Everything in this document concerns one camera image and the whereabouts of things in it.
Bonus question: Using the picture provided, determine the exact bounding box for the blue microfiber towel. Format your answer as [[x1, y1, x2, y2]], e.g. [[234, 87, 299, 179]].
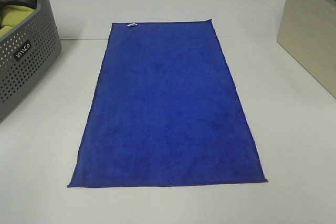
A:
[[69, 20, 266, 188]]

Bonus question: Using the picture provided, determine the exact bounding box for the grey perforated laundry basket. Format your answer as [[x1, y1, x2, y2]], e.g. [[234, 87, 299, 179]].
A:
[[1, 0, 61, 120]]

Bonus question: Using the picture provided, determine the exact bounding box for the beige storage bin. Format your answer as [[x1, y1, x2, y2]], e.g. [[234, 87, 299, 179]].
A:
[[277, 0, 335, 95]]

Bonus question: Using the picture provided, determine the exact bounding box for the yellow-green towel in basket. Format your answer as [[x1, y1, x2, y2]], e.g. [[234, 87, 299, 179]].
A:
[[1, 5, 35, 39]]

